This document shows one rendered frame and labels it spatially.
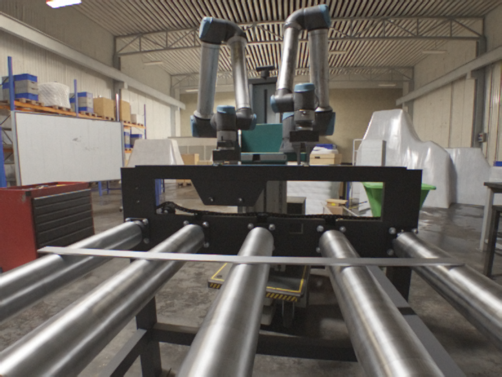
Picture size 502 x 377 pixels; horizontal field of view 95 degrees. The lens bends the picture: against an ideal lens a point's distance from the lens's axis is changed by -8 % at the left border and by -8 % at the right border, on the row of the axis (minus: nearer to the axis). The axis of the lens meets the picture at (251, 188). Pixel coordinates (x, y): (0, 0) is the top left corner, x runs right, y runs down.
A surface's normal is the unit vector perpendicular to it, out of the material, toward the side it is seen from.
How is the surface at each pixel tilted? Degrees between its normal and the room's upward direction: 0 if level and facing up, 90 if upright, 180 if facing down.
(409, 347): 3
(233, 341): 25
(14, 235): 90
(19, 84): 90
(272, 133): 90
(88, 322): 42
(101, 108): 90
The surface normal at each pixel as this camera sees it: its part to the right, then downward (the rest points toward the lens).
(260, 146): -0.30, 0.12
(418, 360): 0.15, -0.98
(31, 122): 0.84, 0.07
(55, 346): 0.66, -0.73
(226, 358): 0.42, -0.89
